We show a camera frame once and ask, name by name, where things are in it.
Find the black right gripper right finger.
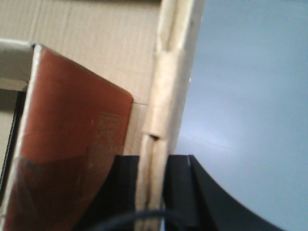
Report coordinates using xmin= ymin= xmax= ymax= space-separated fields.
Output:
xmin=162 ymin=154 xmax=287 ymax=231

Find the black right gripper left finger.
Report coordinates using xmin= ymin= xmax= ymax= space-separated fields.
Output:
xmin=87 ymin=155 xmax=139 ymax=231

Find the worn cardboard box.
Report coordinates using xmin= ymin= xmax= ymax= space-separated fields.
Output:
xmin=0 ymin=0 xmax=205 ymax=231

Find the red brown booklet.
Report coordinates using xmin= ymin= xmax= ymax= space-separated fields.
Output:
xmin=0 ymin=43 xmax=133 ymax=231

